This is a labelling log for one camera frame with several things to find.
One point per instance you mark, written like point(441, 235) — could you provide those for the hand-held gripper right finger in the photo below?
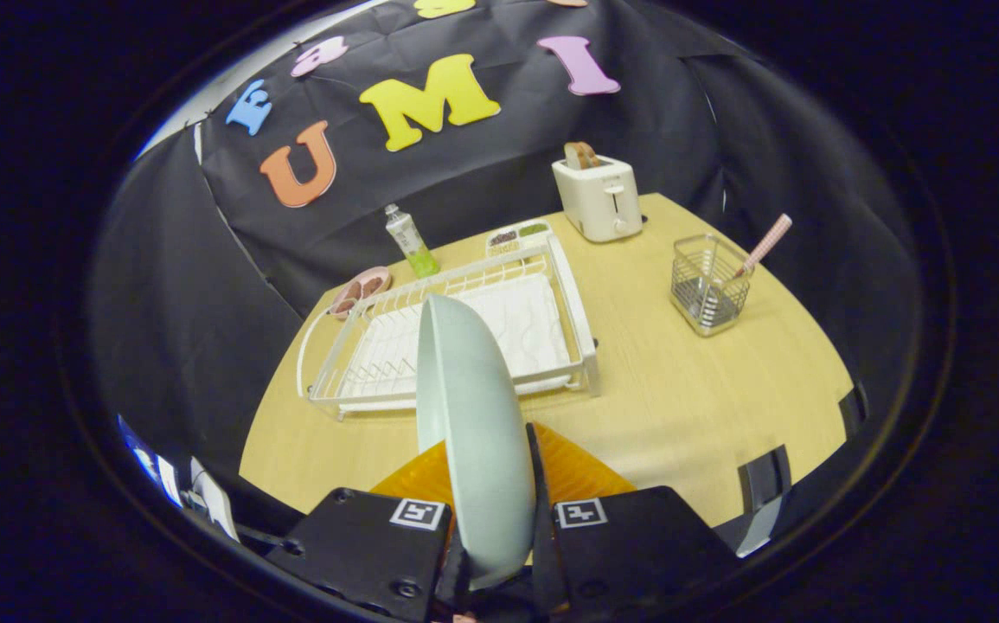
point(542, 493)

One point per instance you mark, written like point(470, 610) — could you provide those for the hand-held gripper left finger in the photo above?
point(361, 554)

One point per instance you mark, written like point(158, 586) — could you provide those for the pale green plate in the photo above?
point(477, 433)

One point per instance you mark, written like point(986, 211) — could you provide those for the pink divided dish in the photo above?
point(361, 290)

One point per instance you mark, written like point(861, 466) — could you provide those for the white blurred object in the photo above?
point(209, 497)

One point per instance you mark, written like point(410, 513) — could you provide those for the black table clamp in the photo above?
point(854, 408)
point(763, 480)

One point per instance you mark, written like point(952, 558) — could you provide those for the white divided snack tray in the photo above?
point(516, 235)

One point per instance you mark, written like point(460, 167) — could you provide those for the clear bottle with green drink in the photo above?
point(413, 244)

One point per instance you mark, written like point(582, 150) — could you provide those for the cream toaster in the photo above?
point(598, 203)

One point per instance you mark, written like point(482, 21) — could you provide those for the black backdrop cloth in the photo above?
point(499, 164)

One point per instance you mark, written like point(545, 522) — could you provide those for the toast slice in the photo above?
point(581, 156)

